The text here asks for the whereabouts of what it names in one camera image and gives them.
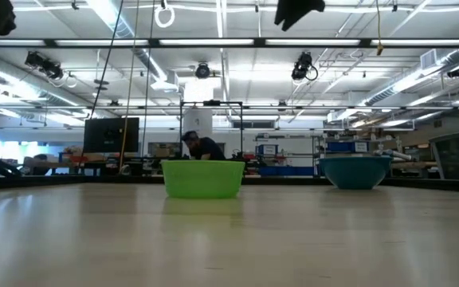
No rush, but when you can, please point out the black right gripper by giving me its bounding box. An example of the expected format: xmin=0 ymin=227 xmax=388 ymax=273
xmin=273 ymin=0 xmax=327 ymax=32

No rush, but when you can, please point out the blue storage bin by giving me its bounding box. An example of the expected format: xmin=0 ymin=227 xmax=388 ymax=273
xmin=258 ymin=166 xmax=316 ymax=177

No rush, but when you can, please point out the black monitor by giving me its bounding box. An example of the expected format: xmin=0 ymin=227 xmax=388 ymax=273
xmin=83 ymin=116 xmax=140 ymax=154

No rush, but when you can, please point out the teal bowl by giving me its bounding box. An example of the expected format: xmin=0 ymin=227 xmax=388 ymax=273
xmin=319 ymin=155 xmax=393 ymax=191

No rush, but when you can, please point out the green plastic bowl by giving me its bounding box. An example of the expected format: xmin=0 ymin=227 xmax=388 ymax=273
xmin=160 ymin=159 xmax=246 ymax=199

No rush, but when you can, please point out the black ceiling camera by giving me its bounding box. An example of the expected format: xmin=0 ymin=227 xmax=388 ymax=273
xmin=24 ymin=51 xmax=65 ymax=81
xmin=194 ymin=62 xmax=212 ymax=80
xmin=291 ymin=51 xmax=319 ymax=82

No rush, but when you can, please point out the overhead black frame bar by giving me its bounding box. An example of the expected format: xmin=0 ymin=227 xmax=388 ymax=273
xmin=0 ymin=37 xmax=459 ymax=49

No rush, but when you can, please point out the yellow hanging cable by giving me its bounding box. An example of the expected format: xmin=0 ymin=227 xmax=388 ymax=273
xmin=375 ymin=0 xmax=385 ymax=57

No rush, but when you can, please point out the black hanging cable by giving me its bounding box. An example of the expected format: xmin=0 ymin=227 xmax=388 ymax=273
xmin=81 ymin=0 xmax=125 ymax=156

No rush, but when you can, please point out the black metal frame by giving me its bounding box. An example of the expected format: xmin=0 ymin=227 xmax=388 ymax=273
xmin=178 ymin=100 xmax=245 ymax=160

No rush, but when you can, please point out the white coiled cable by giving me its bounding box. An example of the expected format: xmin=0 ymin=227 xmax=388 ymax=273
xmin=154 ymin=3 xmax=176 ymax=29

